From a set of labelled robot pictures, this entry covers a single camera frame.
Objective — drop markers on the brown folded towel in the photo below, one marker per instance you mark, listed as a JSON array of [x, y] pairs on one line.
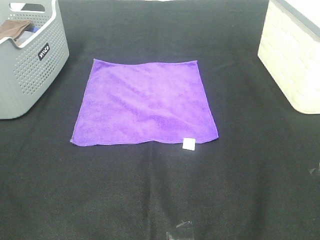
[[17, 30]]

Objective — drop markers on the clear tape strip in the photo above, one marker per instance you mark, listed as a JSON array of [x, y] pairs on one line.
[[182, 231]]

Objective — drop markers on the grey perforated plastic basket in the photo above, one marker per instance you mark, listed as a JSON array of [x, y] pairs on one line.
[[26, 71]]

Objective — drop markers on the cream woven storage basket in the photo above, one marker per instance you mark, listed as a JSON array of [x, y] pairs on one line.
[[289, 49]]

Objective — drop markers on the blue cloth in basket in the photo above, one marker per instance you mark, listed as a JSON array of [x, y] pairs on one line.
[[31, 31]]

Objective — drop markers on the purple microfiber towel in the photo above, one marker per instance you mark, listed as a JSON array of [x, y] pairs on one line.
[[126, 104]]

